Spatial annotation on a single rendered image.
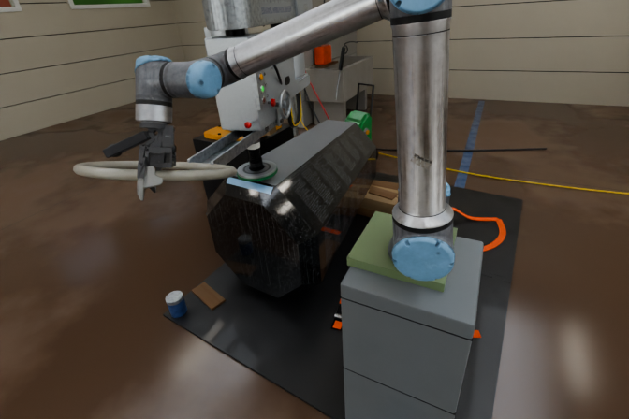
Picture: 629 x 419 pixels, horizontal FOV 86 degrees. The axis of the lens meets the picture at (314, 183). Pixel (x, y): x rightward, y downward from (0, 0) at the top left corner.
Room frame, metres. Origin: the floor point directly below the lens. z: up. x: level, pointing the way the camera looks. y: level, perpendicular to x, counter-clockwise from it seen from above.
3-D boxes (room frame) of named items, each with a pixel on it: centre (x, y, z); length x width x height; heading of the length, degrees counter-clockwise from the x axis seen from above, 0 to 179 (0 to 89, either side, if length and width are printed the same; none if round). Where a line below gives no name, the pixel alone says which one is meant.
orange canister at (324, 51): (5.47, -0.30, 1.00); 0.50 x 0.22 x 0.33; 151
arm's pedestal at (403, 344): (0.89, -0.33, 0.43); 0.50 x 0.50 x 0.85; 61
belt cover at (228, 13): (2.01, 0.20, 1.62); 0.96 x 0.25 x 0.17; 162
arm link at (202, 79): (0.91, 0.29, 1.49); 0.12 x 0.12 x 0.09; 73
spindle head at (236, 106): (1.75, 0.28, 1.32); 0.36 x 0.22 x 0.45; 162
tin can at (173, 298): (1.52, 0.90, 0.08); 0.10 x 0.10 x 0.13
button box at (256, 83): (1.57, 0.22, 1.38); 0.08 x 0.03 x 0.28; 162
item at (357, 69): (5.47, -0.54, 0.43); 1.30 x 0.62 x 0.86; 151
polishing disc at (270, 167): (1.67, 0.31, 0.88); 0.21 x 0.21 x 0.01
